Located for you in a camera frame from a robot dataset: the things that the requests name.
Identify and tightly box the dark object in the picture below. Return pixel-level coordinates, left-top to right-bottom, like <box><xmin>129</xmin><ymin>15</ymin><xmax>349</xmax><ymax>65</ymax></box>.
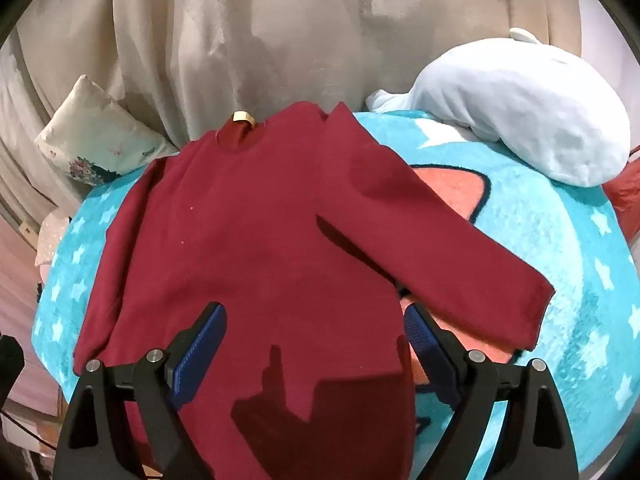
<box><xmin>0</xmin><ymin>332</ymin><xmax>26</xmax><ymax>413</ymax></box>

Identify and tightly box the white floral pillow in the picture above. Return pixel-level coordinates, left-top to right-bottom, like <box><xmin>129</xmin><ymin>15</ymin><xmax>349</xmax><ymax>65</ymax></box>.
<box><xmin>34</xmin><ymin>75</ymin><xmax>181</xmax><ymax>188</ymax></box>

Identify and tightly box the beige curtain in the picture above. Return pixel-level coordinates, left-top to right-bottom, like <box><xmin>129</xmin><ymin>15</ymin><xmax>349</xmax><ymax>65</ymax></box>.
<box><xmin>0</xmin><ymin>0</ymin><xmax>586</xmax><ymax>221</ymax></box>

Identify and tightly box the teal star printed blanket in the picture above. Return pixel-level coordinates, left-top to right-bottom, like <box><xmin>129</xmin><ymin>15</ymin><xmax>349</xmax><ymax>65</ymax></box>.
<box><xmin>31</xmin><ymin>110</ymin><xmax>640</xmax><ymax>480</ymax></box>

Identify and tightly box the beige dotted cushion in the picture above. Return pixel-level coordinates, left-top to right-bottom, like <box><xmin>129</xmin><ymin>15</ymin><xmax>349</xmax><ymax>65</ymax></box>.
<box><xmin>34</xmin><ymin>207</ymin><xmax>76</xmax><ymax>266</ymax></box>

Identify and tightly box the pink wardrobe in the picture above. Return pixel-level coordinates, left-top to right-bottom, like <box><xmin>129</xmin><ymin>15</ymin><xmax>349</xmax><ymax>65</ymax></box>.
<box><xmin>0</xmin><ymin>220</ymin><xmax>66</xmax><ymax>416</ymax></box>

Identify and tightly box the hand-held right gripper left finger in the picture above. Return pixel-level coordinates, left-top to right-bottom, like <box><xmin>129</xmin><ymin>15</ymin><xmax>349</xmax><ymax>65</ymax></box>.
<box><xmin>52</xmin><ymin>301</ymin><xmax>228</xmax><ymax>480</ymax></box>

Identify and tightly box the white plush toy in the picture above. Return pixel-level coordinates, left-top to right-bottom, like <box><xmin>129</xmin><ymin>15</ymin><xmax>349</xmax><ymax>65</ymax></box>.
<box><xmin>366</xmin><ymin>27</ymin><xmax>632</xmax><ymax>187</ymax></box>

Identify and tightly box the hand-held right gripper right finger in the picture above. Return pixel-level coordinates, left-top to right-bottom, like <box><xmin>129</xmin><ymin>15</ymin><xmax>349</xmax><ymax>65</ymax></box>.
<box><xmin>402</xmin><ymin>302</ymin><xmax>581</xmax><ymax>480</ymax></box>

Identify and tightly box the dark red sweater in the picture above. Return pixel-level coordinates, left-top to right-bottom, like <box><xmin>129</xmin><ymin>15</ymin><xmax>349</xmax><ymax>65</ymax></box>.
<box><xmin>72</xmin><ymin>101</ymin><xmax>556</xmax><ymax>480</ymax></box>

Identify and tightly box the red cloth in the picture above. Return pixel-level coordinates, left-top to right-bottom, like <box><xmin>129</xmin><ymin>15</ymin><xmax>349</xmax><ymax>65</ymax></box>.
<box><xmin>602</xmin><ymin>145</ymin><xmax>640</xmax><ymax>241</ymax></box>

